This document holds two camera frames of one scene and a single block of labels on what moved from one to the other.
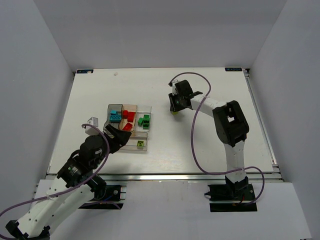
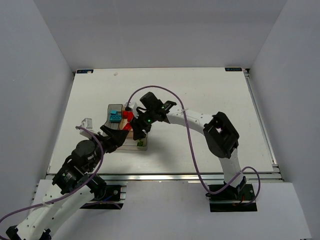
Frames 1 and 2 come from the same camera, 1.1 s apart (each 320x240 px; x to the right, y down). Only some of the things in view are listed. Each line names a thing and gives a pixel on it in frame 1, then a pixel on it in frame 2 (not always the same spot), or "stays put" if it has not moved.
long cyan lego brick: (115, 118) stays put
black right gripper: (175, 103) to (139, 125)
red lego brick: (130, 116) stays put
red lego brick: (128, 127) stays put
